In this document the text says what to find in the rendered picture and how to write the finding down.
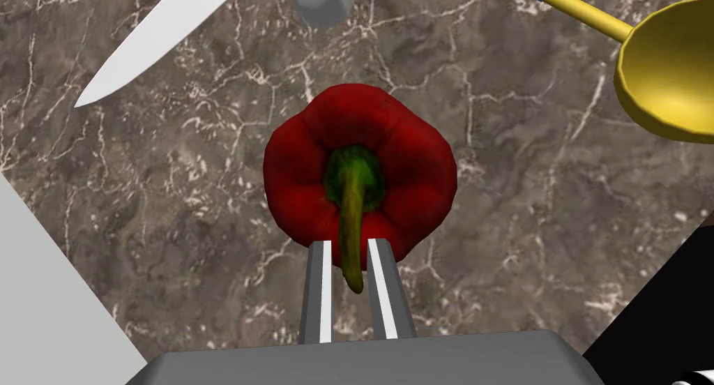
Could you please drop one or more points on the grey faceted object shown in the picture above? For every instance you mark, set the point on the grey faceted object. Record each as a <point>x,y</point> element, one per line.
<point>322,1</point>

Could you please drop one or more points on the white knife blade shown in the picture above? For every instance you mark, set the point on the white knife blade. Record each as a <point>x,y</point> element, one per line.
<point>162,33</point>

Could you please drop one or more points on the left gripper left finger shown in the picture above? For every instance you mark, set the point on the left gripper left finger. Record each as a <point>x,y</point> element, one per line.
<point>317,296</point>

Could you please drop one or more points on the red bell pepper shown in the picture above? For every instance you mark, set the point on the red bell pepper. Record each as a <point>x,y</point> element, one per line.
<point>390,150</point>

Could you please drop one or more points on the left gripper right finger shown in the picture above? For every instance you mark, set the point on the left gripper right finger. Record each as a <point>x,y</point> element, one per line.
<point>387,296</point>

